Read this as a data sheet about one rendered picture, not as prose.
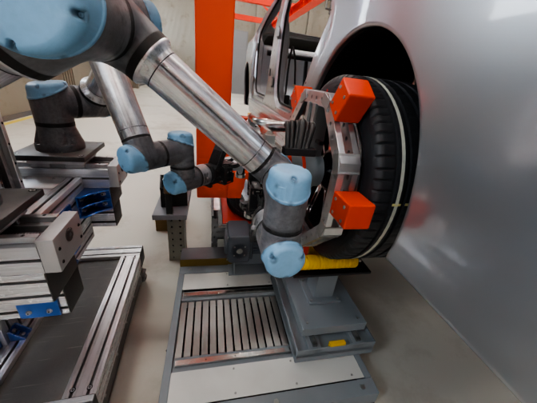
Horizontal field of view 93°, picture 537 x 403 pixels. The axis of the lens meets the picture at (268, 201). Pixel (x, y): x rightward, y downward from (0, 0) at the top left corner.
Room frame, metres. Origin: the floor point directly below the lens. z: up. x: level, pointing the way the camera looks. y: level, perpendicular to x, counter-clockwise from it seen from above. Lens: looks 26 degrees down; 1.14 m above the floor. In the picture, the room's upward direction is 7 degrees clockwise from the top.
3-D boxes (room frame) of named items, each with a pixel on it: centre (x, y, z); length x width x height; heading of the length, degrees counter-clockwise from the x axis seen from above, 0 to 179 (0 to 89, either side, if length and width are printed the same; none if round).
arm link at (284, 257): (0.40, -0.03, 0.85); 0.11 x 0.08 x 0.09; 15
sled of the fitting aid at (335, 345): (0.96, -0.30, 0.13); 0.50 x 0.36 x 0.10; 14
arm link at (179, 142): (0.75, 0.30, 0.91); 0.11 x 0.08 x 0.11; 150
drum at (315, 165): (0.90, -0.07, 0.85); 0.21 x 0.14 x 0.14; 104
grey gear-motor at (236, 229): (1.20, 0.01, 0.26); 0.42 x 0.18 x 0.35; 104
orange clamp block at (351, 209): (0.61, -0.22, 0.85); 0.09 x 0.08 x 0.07; 14
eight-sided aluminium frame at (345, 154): (0.92, -0.14, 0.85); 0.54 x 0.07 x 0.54; 14
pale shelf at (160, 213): (1.34, 0.55, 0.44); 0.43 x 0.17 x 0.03; 14
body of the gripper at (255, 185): (0.56, 0.01, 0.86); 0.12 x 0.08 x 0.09; 15
